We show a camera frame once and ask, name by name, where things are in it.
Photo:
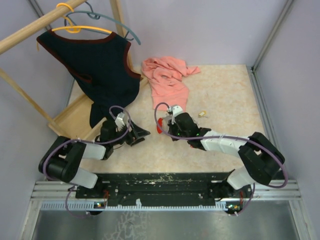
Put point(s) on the pink cloth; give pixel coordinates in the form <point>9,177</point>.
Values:
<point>165,77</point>

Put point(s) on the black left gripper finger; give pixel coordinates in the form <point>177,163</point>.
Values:
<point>138,131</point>
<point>136,141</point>

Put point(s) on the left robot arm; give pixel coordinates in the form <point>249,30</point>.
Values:
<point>62,161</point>

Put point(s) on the yellow clothes hanger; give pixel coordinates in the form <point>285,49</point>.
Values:
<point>72,28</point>

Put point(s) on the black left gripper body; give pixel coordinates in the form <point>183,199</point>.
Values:
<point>127,138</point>

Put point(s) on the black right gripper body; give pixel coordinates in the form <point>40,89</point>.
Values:
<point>176,133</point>

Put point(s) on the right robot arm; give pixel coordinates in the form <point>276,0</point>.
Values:
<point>261,159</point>

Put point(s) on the grey-blue clothes hanger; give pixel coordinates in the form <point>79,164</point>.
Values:
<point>85,16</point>

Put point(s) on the wooden clothes rack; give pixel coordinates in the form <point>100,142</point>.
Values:
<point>35,100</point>

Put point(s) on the dark navy vest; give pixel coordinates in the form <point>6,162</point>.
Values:
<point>100,68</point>

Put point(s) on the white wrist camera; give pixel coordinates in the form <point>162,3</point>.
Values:
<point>175,110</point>
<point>120,121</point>

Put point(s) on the yellow key tag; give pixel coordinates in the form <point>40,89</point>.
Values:
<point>202,114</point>

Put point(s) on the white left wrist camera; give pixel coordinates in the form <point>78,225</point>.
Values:
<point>120,121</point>

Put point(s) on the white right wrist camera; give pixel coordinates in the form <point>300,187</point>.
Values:
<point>175,110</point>

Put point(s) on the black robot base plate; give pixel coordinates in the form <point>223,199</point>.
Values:
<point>162,189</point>

